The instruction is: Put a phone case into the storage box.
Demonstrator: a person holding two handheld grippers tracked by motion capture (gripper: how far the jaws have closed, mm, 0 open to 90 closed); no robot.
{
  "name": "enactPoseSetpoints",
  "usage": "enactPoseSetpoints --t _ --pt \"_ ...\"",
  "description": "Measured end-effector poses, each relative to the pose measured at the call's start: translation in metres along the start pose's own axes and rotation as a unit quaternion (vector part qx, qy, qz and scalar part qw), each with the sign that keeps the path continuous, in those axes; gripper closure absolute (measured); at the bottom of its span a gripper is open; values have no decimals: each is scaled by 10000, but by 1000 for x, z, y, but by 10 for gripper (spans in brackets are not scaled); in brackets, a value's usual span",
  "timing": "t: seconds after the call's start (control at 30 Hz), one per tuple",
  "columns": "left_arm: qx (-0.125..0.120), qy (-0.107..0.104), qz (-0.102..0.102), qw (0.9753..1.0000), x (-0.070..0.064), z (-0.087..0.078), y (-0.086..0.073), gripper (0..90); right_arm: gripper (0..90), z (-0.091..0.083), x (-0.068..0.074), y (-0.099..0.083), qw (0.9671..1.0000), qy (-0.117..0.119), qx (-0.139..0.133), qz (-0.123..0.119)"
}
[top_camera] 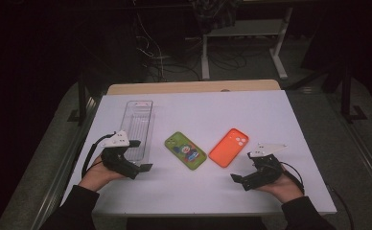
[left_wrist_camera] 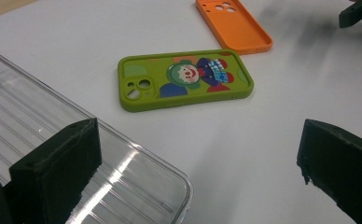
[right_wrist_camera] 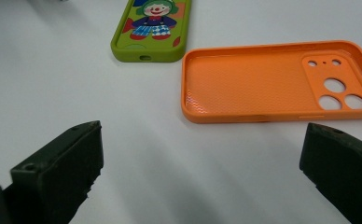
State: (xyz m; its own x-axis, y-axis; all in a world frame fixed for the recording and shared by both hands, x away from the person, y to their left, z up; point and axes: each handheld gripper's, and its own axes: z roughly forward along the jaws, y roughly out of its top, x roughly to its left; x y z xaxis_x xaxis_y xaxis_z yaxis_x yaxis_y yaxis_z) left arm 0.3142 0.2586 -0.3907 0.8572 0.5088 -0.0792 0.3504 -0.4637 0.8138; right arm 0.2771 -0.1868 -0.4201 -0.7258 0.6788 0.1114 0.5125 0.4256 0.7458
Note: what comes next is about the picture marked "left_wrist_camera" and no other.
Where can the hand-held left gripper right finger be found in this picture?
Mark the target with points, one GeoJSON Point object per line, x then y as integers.
{"type": "Point", "coordinates": [344, 161]}

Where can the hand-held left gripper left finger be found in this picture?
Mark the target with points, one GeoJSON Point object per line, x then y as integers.
{"type": "Point", "coordinates": [54, 174]}

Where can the clear plastic tray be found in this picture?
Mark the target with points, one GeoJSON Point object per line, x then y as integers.
{"type": "Point", "coordinates": [132, 186]}

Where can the green cartoon phone case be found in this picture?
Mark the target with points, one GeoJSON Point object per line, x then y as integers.
{"type": "Point", "coordinates": [157, 74]}

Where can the white table mat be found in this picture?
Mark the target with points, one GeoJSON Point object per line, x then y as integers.
{"type": "Point", "coordinates": [263, 124]}

